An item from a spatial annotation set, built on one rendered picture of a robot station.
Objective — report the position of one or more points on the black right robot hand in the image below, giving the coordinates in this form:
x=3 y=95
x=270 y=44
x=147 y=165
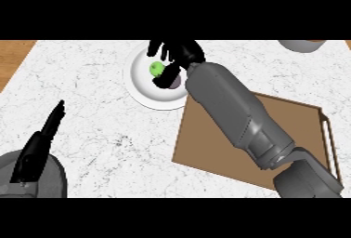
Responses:
x=181 y=52

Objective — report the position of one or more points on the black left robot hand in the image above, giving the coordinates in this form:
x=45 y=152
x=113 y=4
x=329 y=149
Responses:
x=39 y=139

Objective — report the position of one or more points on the purple eggplant with green stem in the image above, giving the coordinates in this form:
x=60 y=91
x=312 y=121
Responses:
x=157 y=68

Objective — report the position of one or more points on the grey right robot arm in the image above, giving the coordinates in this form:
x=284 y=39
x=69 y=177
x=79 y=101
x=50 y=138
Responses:
x=237 y=114

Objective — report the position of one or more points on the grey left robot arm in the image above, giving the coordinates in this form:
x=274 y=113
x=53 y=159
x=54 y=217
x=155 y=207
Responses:
x=34 y=176

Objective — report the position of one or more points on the white round plate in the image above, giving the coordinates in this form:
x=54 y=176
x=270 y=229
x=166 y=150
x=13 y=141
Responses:
x=146 y=83

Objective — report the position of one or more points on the brown wooden tray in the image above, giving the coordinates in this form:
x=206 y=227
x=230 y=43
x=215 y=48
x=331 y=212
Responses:
x=214 y=148

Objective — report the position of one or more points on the grey round pot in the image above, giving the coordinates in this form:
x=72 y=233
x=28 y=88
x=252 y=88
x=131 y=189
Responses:
x=301 y=46

